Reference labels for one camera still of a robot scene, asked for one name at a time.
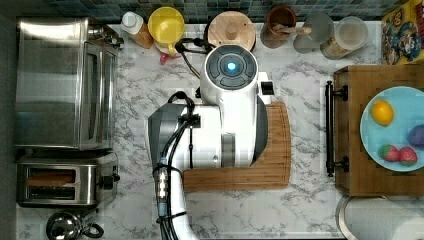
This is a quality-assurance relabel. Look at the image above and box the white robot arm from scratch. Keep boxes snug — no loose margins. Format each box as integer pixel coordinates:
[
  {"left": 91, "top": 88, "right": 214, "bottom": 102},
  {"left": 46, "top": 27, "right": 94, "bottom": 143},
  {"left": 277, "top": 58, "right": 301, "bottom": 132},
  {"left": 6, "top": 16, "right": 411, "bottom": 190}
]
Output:
[{"left": 146, "top": 45, "right": 268, "bottom": 240}]

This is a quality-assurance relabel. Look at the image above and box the stainless steel toaster oven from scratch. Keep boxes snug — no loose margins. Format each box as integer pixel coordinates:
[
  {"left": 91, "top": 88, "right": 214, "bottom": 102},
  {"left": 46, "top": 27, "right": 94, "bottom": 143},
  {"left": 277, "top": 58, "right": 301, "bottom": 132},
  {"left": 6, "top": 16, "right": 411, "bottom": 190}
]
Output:
[{"left": 15, "top": 17, "right": 124, "bottom": 150}]

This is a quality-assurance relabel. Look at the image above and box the toast slice in toaster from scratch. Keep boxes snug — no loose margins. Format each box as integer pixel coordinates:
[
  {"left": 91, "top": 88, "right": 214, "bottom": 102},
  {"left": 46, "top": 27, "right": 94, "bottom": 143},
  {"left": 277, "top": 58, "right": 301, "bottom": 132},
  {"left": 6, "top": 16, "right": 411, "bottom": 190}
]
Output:
[{"left": 25, "top": 173, "right": 73, "bottom": 187}]

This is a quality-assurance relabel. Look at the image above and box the stainless steel slot toaster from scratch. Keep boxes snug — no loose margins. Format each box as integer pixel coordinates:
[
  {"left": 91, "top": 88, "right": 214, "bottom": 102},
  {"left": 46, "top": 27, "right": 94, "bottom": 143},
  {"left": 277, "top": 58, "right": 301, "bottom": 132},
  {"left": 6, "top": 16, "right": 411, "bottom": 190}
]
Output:
[{"left": 16, "top": 152, "right": 120, "bottom": 208}]

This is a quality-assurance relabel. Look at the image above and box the bamboo cutting board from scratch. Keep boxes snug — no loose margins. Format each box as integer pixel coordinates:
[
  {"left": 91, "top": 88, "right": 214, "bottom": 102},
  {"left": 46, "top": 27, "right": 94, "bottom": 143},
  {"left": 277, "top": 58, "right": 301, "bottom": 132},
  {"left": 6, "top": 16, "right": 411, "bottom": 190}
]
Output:
[{"left": 183, "top": 102, "right": 291, "bottom": 192}]

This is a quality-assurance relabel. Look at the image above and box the pink small object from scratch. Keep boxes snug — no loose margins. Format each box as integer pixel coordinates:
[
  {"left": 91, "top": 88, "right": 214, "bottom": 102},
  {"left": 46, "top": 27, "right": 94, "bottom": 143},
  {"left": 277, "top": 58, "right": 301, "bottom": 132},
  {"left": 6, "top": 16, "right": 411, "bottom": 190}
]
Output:
[{"left": 160, "top": 53, "right": 170, "bottom": 64}]

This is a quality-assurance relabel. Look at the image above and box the black canister with wooden lid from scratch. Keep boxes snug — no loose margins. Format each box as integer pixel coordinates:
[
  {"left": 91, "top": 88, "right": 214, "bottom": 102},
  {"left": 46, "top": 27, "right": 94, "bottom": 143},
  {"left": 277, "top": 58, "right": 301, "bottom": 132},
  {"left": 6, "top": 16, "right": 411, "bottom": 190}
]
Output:
[{"left": 205, "top": 11, "right": 256, "bottom": 51}]

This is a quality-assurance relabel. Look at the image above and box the yellow mug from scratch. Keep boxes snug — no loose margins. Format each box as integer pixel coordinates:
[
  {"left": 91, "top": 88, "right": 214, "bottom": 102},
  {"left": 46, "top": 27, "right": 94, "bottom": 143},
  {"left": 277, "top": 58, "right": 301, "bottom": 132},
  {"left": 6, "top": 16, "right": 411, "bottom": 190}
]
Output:
[{"left": 148, "top": 7, "right": 185, "bottom": 56}]

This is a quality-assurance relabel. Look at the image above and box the brown wooden utensil holder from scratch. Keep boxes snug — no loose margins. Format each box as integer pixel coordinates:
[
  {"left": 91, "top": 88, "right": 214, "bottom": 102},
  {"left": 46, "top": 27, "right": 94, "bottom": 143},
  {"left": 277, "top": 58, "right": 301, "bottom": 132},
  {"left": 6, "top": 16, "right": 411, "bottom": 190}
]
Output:
[{"left": 260, "top": 5, "right": 297, "bottom": 49}]

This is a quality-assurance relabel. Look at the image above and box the white cap sauce bottle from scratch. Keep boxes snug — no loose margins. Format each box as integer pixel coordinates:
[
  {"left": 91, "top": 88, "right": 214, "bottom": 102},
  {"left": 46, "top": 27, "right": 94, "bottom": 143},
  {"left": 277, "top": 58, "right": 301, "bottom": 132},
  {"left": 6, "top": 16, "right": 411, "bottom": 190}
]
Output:
[{"left": 120, "top": 11, "right": 154, "bottom": 49}]

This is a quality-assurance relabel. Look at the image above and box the translucent plastic cup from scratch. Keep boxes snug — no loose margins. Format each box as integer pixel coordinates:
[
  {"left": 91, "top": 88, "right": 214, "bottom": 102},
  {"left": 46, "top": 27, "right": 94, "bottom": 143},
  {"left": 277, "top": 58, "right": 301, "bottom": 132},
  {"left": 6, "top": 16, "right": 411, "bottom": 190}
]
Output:
[{"left": 293, "top": 13, "right": 334, "bottom": 54}]

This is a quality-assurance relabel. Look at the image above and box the clear jar with cereal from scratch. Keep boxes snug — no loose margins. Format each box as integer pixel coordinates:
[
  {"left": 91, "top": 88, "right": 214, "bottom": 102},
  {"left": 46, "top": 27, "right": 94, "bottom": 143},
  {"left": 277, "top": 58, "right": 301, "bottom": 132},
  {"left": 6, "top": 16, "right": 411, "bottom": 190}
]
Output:
[{"left": 320, "top": 16, "right": 368, "bottom": 60}]

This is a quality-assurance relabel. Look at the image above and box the yellow lemon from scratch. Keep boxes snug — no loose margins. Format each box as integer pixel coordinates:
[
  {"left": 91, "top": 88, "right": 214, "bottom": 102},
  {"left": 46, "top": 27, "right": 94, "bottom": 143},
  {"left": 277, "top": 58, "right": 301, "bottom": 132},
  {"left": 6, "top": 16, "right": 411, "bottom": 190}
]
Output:
[{"left": 371, "top": 100, "right": 394, "bottom": 126}]

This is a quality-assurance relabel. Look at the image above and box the left red strawberry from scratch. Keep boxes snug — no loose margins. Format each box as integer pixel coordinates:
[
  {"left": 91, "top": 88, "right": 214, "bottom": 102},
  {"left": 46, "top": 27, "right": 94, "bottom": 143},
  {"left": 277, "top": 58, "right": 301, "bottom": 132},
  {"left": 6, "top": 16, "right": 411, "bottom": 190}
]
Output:
[{"left": 378, "top": 144, "right": 399, "bottom": 162}]

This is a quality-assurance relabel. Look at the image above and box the red strawberry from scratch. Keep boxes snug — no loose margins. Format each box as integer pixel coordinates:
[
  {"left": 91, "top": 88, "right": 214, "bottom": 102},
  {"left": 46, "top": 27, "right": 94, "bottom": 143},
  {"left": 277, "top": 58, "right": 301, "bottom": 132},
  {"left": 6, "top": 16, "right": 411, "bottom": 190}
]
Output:
[
  {"left": 399, "top": 147, "right": 418, "bottom": 166},
  {"left": 378, "top": 144, "right": 399, "bottom": 162}
]

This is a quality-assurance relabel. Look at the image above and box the steel sink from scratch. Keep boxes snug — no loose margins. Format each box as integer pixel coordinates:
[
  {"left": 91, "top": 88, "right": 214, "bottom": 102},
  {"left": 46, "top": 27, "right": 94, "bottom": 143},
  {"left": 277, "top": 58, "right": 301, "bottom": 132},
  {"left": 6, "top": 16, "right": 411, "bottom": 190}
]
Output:
[{"left": 335, "top": 196, "right": 424, "bottom": 240}]

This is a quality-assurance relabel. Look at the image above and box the light blue plate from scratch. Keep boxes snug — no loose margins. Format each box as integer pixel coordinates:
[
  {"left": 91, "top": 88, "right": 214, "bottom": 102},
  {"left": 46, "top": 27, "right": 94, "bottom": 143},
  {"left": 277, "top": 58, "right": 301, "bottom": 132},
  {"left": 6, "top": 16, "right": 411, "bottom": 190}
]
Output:
[{"left": 359, "top": 86, "right": 424, "bottom": 172}]

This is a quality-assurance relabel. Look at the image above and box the right red strawberry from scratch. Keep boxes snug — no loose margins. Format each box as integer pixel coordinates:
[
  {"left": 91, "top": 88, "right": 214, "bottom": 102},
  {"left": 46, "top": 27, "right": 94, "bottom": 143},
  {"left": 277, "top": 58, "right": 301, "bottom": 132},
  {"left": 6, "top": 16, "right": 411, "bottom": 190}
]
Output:
[{"left": 399, "top": 147, "right": 418, "bottom": 166}]

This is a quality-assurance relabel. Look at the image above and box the purple toy fruit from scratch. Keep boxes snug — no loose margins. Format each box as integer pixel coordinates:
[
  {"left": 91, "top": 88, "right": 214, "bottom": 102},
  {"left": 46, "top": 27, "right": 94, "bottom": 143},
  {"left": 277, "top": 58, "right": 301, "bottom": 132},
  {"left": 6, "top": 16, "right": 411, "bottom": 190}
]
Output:
[{"left": 407, "top": 125, "right": 424, "bottom": 148}]

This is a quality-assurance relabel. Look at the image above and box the yellow cereal box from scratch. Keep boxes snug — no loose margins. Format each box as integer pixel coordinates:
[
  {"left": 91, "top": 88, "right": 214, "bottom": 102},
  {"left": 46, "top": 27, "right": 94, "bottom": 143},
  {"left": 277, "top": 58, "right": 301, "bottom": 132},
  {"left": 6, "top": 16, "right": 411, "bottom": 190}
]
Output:
[{"left": 382, "top": 0, "right": 424, "bottom": 65}]

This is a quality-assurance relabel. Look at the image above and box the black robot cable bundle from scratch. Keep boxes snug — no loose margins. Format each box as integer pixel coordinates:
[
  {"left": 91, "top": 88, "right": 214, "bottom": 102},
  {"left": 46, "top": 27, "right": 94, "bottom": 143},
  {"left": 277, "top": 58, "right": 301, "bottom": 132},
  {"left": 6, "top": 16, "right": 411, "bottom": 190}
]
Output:
[{"left": 152, "top": 37, "right": 214, "bottom": 240}]

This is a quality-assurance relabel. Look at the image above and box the wooden utensil handle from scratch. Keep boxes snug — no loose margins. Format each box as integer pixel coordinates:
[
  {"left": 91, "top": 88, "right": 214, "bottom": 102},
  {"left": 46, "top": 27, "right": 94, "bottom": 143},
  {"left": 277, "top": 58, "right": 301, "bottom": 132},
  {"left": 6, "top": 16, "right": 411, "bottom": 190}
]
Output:
[{"left": 275, "top": 27, "right": 312, "bottom": 35}]

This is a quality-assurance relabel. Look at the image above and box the wooden tray with black handle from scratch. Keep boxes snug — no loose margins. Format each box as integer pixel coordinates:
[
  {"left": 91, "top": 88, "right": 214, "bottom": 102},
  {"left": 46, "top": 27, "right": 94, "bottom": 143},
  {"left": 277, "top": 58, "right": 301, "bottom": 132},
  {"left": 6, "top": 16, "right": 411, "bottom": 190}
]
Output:
[{"left": 325, "top": 65, "right": 424, "bottom": 196}]

